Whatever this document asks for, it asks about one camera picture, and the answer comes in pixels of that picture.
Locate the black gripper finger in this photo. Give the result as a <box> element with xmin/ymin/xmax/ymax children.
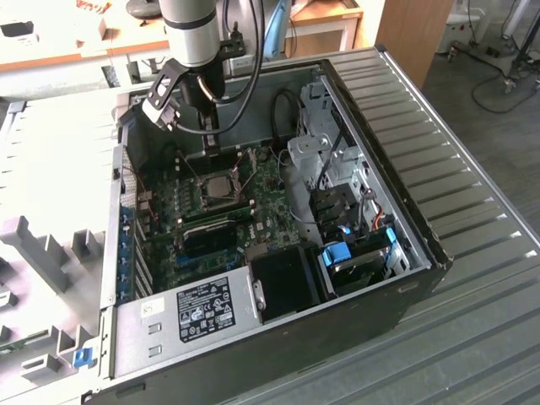
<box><xmin>202</xmin><ymin>128</ymin><xmax>221</xmax><ymax>159</ymax></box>

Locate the silver CPU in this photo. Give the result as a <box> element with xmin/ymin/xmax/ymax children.
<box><xmin>205</xmin><ymin>175</ymin><xmax>237</xmax><ymax>202</ymax></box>

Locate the metal socket cover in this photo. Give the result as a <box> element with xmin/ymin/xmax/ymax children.
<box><xmin>229</xmin><ymin>147</ymin><xmax>261</xmax><ymax>193</ymax></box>

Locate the CPU socket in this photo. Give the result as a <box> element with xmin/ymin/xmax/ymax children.
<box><xmin>197</xmin><ymin>166</ymin><xmax>250</xmax><ymax>211</ymax></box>

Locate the blue expansion slot retainer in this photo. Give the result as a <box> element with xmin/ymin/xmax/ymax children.
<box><xmin>117</xmin><ymin>204</ymin><xmax>137</xmax><ymax>305</ymax></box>

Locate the green RAM stick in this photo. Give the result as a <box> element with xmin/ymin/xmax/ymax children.
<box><xmin>180</xmin><ymin>205</ymin><xmax>254</xmax><ymax>225</ymax></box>
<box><xmin>0</xmin><ymin>331</ymin><xmax>50</xmax><ymax>356</ymax></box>

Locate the green motherboard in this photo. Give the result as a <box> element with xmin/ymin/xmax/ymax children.
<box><xmin>138</xmin><ymin>141</ymin><xmax>305</xmax><ymax>293</ymax></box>

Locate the silver metal drive cage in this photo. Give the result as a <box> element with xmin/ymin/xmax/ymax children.
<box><xmin>286</xmin><ymin>78</ymin><xmax>372</xmax><ymax>192</ymax></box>

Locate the round dark grey object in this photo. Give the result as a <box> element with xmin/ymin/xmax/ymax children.
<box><xmin>125</xmin><ymin>0</ymin><xmax>162</xmax><ymax>19</ymax></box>

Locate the finned chipset heatsink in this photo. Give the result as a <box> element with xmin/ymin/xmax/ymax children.
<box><xmin>181</xmin><ymin>221</ymin><xmax>238</xmax><ymax>259</ymax></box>

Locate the brown cardboard box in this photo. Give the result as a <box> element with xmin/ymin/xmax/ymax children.
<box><xmin>75</xmin><ymin>16</ymin><xmax>111</xmax><ymax>58</ymax></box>

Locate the red printed packet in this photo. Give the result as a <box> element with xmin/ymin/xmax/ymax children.
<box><xmin>75</xmin><ymin>0</ymin><xmax>114</xmax><ymax>14</ymax></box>

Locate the black plastic disk bay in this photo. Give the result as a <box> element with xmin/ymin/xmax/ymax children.
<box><xmin>307</xmin><ymin>181</ymin><xmax>360</xmax><ymax>246</ymax></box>

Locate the light wooden desk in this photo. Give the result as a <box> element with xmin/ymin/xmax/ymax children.
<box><xmin>0</xmin><ymin>0</ymin><xmax>170</xmax><ymax>85</ymax></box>

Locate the black plastic fan shroud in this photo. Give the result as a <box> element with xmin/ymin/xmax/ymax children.
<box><xmin>247</xmin><ymin>243</ymin><xmax>328</xmax><ymax>324</ymax></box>

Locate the small wooden table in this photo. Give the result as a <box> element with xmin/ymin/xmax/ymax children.
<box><xmin>284</xmin><ymin>0</ymin><xmax>365</xmax><ymax>59</ymax></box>

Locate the hard disk in blue carrier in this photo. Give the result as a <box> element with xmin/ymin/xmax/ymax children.
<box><xmin>318</xmin><ymin>225</ymin><xmax>401</xmax><ymax>297</ymax></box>

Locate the black desk device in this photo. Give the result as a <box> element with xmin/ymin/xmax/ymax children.
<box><xmin>0</xmin><ymin>19</ymin><xmax>35</xmax><ymax>40</ymax></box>

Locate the grey parts rack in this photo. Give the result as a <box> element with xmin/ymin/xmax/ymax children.
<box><xmin>0</xmin><ymin>214</ymin><xmax>109</xmax><ymax>405</ymax></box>

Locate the silver power supply unit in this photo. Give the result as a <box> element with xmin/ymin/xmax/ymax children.
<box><xmin>112</xmin><ymin>266</ymin><xmax>266</xmax><ymax>380</ymax></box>

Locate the black PC case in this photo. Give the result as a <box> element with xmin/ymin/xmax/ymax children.
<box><xmin>79</xmin><ymin>57</ymin><xmax>456</xmax><ymax>405</ymax></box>

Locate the brown wooden cabinet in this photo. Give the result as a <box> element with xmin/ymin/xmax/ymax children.
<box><xmin>374</xmin><ymin>0</ymin><xmax>456</xmax><ymax>90</ymax></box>

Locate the blue plastic clip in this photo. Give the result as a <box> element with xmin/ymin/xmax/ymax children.
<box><xmin>71</xmin><ymin>345</ymin><xmax>95</xmax><ymax>369</ymax></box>

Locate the white machine base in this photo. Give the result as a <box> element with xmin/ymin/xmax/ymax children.
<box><xmin>436</xmin><ymin>0</ymin><xmax>483</xmax><ymax>56</ymax></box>

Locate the black wheeled stand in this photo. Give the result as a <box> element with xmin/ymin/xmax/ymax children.
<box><xmin>499</xmin><ymin>0</ymin><xmax>540</xmax><ymax>96</ymax></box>

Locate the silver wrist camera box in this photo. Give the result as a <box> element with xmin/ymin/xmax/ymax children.
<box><xmin>141</xmin><ymin>58</ymin><xmax>185</xmax><ymax>132</ymax></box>

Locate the black camera cable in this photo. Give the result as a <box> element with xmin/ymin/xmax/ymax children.
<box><xmin>173</xmin><ymin>0</ymin><xmax>267</xmax><ymax>137</ymax></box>

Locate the white wire loop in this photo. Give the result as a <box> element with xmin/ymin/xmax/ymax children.
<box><xmin>276</xmin><ymin>145</ymin><xmax>297</xmax><ymax>170</ymax></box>

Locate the thick grey wire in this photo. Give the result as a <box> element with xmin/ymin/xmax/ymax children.
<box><xmin>357</xmin><ymin>188</ymin><xmax>377</xmax><ymax>232</ymax></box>

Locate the black floor cable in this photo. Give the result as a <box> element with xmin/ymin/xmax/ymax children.
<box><xmin>471</xmin><ymin>70</ymin><xmax>540</xmax><ymax>114</ymax></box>

